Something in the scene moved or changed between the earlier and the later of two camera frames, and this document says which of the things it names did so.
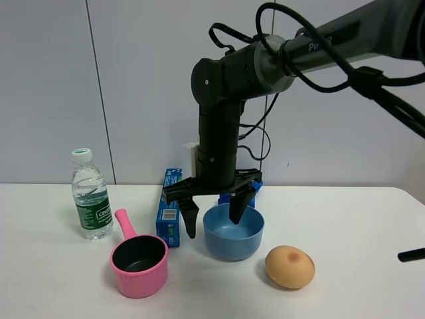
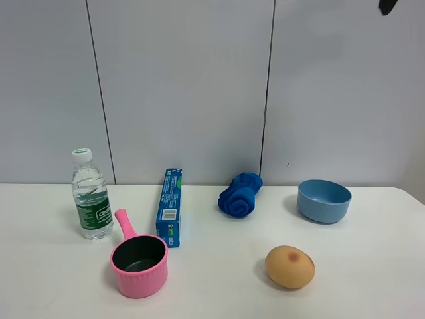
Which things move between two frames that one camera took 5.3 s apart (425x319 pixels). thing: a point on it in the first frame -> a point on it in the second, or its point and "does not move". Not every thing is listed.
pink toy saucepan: (140, 262) does not move
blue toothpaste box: (168, 219) does not move
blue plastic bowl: (227, 240) -> (323, 201)
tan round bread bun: (289, 266) does not move
